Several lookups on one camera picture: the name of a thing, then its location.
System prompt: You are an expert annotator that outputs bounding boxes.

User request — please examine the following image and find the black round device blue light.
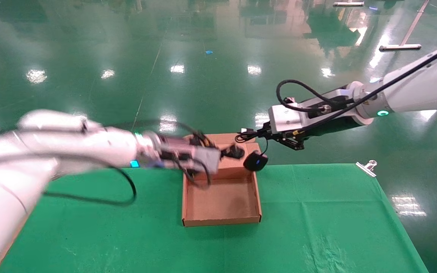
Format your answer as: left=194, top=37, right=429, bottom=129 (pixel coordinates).
left=243, top=151, right=269, bottom=172

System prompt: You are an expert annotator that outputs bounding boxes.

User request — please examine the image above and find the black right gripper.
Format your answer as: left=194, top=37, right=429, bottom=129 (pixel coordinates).
left=236, top=116, right=369, bottom=151

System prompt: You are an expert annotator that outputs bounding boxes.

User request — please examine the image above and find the white table leg with foot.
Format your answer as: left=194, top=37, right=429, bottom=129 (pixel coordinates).
left=379, top=0, right=429, bottom=52

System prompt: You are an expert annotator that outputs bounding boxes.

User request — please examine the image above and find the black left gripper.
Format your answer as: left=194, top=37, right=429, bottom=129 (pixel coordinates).
left=154, top=133, right=245, bottom=171

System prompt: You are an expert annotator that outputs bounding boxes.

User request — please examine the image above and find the metal table clamp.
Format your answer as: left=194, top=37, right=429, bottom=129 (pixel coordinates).
left=355, top=160, right=377, bottom=178

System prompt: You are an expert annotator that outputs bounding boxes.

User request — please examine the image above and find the green table cloth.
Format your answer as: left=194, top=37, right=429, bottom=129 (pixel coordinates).
left=0, top=164, right=429, bottom=273

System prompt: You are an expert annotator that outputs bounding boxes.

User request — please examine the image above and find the open flat cardboard box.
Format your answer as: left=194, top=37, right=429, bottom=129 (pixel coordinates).
left=182, top=133, right=263, bottom=227

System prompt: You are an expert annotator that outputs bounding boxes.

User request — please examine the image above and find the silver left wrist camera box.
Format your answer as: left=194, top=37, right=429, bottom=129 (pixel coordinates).
left=192, top=146, right=221, bottom=176

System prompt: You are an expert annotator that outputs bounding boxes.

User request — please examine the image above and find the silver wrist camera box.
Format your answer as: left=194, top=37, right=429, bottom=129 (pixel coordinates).
left=192, top=146, right=221, bottom=176
left=268, top=103, right=307, bottom=134

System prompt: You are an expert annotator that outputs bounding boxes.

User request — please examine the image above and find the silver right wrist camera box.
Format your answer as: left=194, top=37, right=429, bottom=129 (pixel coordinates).
left=268, top=103, right=307, bottom=134

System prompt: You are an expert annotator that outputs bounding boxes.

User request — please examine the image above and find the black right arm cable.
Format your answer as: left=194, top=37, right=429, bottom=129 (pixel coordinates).
left=277, top=38, right=437, bottom=137

